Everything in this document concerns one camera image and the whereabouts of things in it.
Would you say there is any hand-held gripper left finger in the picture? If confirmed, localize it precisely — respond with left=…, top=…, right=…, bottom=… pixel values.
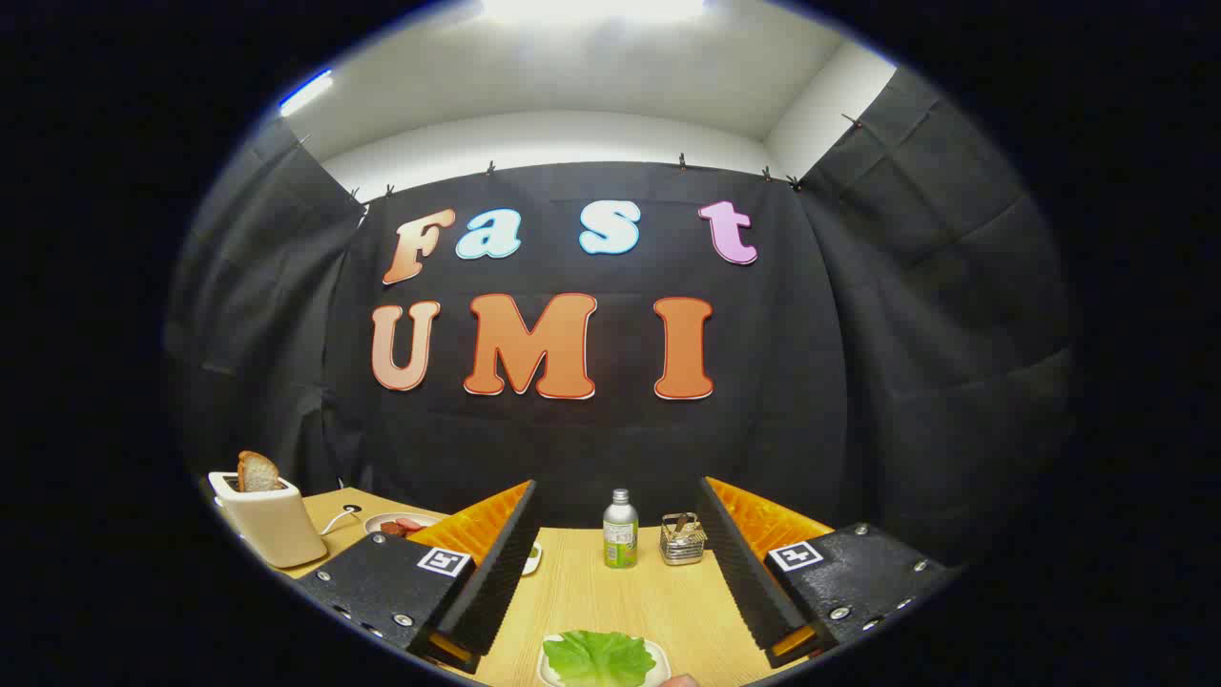
left=294, top=479, right=543, bottom=676

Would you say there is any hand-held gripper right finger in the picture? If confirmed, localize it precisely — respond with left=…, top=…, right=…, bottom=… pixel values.
left=696, top=475, right=960, bottom=669

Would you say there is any green lettuce leaf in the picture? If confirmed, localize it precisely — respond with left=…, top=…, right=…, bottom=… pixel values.
left=542, top=630, right=657, bottom=687

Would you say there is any bread slice brown crust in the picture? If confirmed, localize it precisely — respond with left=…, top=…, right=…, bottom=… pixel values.
left=237, top=450, right=283, bottom=493

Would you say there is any metal bottle green label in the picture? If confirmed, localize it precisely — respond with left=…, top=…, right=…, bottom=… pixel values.
left=602, top=489, right=640, bottom=571

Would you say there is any white rectangular plate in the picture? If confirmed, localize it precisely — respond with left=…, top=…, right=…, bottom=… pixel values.
left=536, top=635, right=672, bottom=687

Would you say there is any round white plate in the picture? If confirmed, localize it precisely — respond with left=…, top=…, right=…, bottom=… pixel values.
left=363, top=512, right=442, bottom=538

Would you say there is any black backdrop cloth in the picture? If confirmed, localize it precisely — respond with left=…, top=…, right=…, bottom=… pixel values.
left=162, top=67, right=1079, bottom=573

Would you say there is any cream toaster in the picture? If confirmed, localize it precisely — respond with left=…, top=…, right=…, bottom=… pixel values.
left=208, top=470, right=330, bottom=571

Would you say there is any ceiling light panel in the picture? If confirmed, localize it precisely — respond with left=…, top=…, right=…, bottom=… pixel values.
left=477, top=0, right=707, bottom=25

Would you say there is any wire metal utensil holder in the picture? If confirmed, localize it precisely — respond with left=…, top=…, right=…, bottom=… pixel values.
left=659, top=512, right=708, bottom=567

